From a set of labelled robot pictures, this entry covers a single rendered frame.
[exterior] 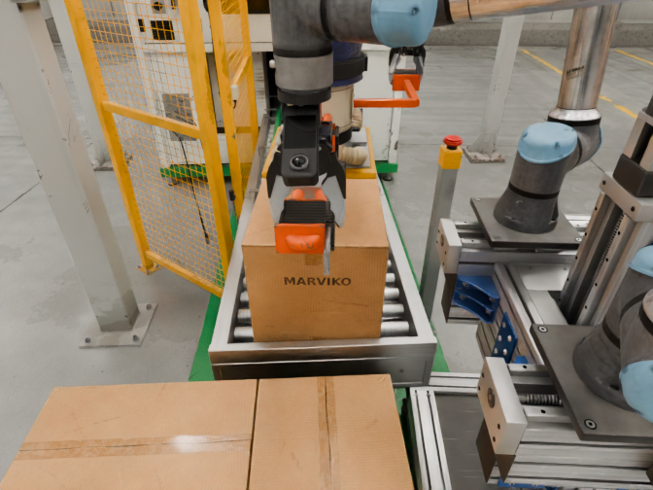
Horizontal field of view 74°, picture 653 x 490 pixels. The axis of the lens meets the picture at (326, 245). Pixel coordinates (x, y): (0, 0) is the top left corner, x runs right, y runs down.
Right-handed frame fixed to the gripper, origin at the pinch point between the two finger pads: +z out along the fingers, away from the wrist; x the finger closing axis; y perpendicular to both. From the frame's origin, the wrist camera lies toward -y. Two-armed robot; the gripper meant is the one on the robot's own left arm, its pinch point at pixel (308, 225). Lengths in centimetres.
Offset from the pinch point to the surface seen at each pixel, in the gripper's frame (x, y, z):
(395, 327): -23, 50, 72
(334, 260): -3, 39, 36
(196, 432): 33, 9, 71
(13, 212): 241, 210, 125
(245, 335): 27, 44, 72
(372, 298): -14, 39, 50
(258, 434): 16, 9, 71
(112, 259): 101, 99, 82
